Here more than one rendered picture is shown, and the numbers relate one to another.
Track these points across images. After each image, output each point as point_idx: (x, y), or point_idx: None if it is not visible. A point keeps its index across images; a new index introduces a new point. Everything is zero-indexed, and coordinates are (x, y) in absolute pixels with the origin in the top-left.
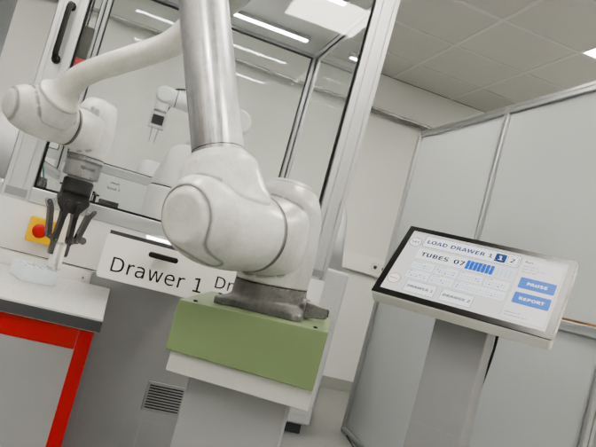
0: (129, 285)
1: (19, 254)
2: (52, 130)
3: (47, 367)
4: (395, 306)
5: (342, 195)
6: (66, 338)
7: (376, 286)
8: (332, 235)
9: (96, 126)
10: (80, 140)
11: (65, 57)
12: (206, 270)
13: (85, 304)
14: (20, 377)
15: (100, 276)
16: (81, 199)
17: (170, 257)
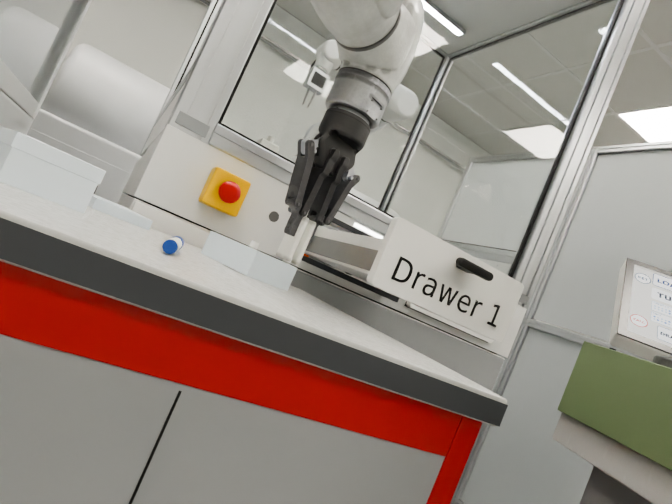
0: (323, 287)
1: (183, 221)
2: (372, 10)
3: (395, 495)
4: (641, 356)
5: (560, 210)
6: (438, 434)
7: (622, 330)
8: (542, 255)
9: (409, 31)
10: (386, 48)
11: None
12: (508, 293)
13: (395, 343)
14: None
15: (377, 286)
16: (347, 152)
17: (486, 271)
